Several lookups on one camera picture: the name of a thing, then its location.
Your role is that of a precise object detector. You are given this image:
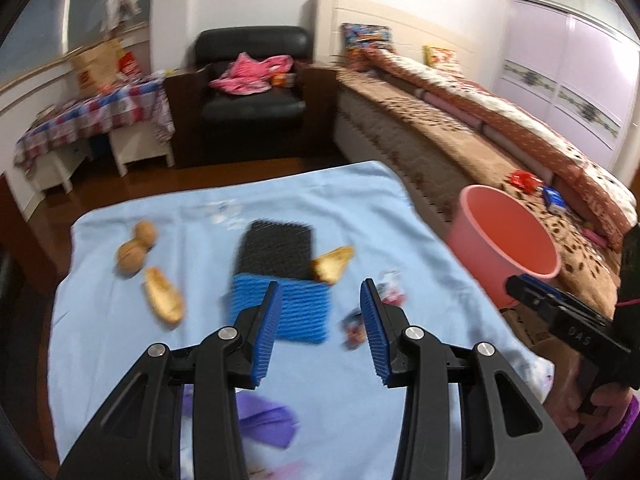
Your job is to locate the colourful printed pillow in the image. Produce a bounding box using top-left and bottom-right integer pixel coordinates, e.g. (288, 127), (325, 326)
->
(340, 22), (393, 52)

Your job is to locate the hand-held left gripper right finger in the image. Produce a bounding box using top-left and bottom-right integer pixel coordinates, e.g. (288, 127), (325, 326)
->
(360, 278), (586, 480)

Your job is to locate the lilac wardrobe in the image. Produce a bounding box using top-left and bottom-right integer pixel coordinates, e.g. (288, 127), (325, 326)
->
(492, 0), (640, 181)

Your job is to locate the white hanging cloth bundle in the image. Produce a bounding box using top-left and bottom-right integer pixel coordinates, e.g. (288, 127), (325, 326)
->
(100, 0), (141, 33)

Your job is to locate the orange dotted quilt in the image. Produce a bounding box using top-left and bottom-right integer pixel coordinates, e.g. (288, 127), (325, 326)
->
(350, 47), (638, 233)

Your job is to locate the bread piece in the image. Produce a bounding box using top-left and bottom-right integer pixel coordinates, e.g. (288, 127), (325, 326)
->
(142, 266), (187, 324)

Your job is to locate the blue tissue pack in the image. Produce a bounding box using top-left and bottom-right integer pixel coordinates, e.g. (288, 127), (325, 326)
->
(542, 186), (568, 210)

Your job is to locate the purple plastic bag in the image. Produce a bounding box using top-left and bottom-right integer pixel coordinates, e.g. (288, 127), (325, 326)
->
(181, 384), (301, 450)

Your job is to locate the light blue cloth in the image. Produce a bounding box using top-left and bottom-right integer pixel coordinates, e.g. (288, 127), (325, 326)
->
(47, 160), (556, 480)

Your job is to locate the brown floral blanket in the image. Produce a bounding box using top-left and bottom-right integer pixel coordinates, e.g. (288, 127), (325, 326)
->
(336, 67), (626, 318)

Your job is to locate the blue foam fruit net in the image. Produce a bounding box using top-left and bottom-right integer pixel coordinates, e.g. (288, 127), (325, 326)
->
(229, 274), (332, 345)

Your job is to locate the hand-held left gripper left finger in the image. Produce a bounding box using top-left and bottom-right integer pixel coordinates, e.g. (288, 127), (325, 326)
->
(59, 281), (284, 480)

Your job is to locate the pink garment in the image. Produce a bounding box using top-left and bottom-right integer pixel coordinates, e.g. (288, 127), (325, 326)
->
(210, 52), (295, 96)

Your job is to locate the large curved window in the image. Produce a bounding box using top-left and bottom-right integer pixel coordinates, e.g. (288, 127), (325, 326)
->
(0, 0), (151, 86)

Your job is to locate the black leather armchair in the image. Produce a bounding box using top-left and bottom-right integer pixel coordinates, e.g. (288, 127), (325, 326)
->
(164, 26), (341, 168)

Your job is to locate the red snack packet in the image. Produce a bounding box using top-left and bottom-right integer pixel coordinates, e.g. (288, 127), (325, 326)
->
(504, 170), (543, 193)

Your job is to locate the pink plastic bucket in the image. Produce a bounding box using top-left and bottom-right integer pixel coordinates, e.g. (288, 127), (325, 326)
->
(445, 185), (562, 308)

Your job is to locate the small colourful wrapper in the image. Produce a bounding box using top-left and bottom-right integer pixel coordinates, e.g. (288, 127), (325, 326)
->
(341, 311), (369, 350)

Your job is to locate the white printed hanging cloth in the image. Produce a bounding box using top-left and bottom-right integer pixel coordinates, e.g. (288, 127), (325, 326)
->
(151, 87), (176, 143)

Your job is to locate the white wooden bed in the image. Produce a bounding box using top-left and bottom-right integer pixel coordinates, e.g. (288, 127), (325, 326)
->
(314, 0), (640, 318)

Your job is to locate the small bread slice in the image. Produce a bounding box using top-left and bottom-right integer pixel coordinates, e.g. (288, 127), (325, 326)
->
(310, 245), (355, 286)

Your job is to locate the person's right hand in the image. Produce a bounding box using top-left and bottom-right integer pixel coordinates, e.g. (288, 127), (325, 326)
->
(545, 352), (635, 436)

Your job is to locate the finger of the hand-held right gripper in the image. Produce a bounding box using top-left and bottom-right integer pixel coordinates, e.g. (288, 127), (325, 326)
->
(505, 274), (567, 327)

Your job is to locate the yellow floral pillow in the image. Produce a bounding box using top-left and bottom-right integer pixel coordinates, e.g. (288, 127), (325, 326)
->
(424, 45), (458, 68)

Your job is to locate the side table with checked cloth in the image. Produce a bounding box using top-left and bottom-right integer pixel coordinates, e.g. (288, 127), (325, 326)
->
(14, 76), (176, 176)

